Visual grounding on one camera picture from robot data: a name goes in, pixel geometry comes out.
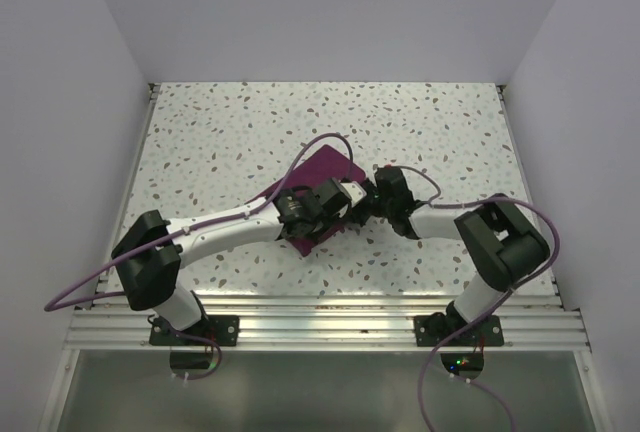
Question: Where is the purple cloth mat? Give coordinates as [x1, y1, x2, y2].
[285, 145, 351, 257]

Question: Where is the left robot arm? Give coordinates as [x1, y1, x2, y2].
[112, 178, 365, 345]

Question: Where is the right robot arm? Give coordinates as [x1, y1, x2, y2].
[350, 166, 556, 347]

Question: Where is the aluminium rail frame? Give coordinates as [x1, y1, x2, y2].
[63, 82, 594, 353]

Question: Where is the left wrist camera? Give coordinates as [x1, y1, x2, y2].
[313, 178, 366, 217]

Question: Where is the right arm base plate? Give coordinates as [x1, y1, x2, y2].
[413, 312, 505, 347]

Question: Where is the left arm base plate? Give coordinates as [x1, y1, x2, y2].
[147, 315, 240, 347]

